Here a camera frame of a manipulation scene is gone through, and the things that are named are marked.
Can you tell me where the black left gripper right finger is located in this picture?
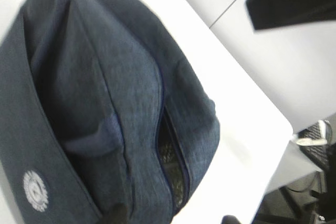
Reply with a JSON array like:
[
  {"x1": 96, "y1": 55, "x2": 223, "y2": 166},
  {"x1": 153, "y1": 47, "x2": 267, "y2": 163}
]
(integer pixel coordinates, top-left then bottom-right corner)
[{"x1": 222, "y1": 215, "x2": 241, "y2": 224}]

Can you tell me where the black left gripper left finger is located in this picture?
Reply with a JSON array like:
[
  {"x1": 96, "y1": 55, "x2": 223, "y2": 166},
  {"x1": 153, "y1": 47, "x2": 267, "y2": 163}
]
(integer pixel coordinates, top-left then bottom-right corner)
[{"x1": 101, "y1": 203, "x2": 128, "y2": 224}]

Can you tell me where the navy blue lunch bag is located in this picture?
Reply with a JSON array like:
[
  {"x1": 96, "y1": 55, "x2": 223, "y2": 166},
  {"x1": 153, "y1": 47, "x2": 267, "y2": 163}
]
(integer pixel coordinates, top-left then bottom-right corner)
[{"x1": 1, "y1": 0, "x2": 220, "y2": 223}]

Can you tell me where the black office chair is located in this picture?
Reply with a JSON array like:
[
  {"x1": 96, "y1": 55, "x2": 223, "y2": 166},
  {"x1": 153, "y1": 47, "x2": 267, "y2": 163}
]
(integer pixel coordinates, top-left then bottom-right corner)
[{"x1": 253, "y1": 120, "x2": 335, "y2": 223}]

